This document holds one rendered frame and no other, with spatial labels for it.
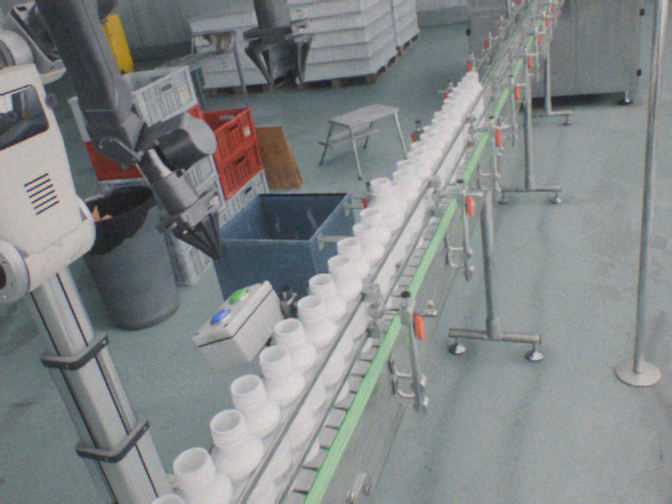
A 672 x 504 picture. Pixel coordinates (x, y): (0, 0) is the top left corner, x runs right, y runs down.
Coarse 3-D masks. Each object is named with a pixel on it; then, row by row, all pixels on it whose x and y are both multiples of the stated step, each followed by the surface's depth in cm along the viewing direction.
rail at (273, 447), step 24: (504, 72) 237; (480, 96) 188; (480, 120) 189; (456, 168) 158; (408, 216) 119; (336, 336) 87; (312, 384) 79; (312, 432) 80; (264, 456) 68; (288, 480) 74
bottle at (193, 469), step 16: (176, 464) 63; (192, 464) 65; (208, 464) 62; (176, 480) 62; (192, 480) 61; (208, 480) 62; (224, 480) 65; (192, 496) 62; (208, 496) 62; (224, 496) 63
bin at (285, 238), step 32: (320, 192) 183; (224, 224) 174; (256, 224) 190; (288, 224) 192; (320, 224) 188; (352, 224) 181; (224, 256) 167; (256, 256) 163; (288, 256) 159; (320, 256) 161; (224, 288) 172
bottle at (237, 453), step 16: (224, 416) 68; (240, 416) 67; (224, 432) 65; (240, 432) 66; (224, 448) 66; (240, 448) 67; (256, 448) 68; (224, 464) 67; (240, 464) 66; (256, 464) 67; (240, 480) 67; (272, 480) 71; (256, 496) 68; (272, 496) 71
